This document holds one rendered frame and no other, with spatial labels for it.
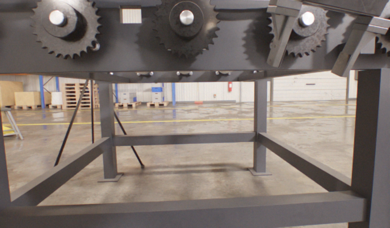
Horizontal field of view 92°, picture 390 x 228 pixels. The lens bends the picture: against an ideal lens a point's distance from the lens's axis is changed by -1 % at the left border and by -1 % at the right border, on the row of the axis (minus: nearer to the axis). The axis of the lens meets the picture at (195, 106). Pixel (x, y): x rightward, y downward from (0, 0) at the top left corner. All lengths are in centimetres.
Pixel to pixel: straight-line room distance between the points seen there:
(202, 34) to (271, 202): 54
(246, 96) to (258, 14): 945
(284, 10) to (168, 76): 123
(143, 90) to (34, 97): 443
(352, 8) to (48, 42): 62
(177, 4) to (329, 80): 1179
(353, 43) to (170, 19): 37
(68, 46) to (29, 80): 1151
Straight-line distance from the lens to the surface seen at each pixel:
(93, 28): 56
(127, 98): 847
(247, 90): 1005
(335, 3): 37
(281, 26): 35
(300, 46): 60
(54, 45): 60
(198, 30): 49
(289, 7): 35
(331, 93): 1222
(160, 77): 150
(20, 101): 1058
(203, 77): 150
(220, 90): 976
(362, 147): 83
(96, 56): 60
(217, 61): 56
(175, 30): 49
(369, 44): 68
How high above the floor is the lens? 69
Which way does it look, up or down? 5 degrees down
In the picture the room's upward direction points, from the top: 1 degrees counter-clockwise
